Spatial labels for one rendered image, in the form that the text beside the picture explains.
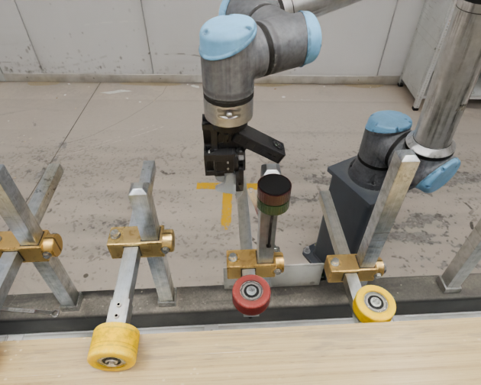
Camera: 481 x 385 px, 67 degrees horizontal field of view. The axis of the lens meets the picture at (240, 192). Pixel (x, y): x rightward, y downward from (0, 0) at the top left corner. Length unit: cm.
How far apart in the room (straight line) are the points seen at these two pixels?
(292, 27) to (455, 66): 58
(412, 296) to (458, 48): 65
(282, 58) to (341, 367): 55
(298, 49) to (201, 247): 149
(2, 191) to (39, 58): 309
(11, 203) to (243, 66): 49
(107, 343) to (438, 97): 102
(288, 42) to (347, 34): 275
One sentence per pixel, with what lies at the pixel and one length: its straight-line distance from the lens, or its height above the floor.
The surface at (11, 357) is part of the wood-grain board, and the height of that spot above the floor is 90.
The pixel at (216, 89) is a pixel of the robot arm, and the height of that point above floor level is 128.
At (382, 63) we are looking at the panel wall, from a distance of 358.
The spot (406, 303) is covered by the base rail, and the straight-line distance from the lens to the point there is 111.
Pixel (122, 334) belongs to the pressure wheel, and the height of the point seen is 98.
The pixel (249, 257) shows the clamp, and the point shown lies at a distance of 87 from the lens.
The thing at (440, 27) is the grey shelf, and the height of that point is 63.
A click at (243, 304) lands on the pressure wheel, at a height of 91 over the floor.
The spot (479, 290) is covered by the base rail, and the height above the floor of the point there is 70.
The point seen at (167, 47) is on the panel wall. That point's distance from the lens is 340.
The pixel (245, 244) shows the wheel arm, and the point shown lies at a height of 86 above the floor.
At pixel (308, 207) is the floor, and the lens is 222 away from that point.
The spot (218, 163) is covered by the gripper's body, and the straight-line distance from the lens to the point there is 72.
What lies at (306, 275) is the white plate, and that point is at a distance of 100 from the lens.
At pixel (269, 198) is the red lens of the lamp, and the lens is 62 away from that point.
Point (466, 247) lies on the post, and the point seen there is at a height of 87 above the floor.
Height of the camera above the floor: 158
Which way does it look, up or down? 44 degrees down
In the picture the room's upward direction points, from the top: straight up
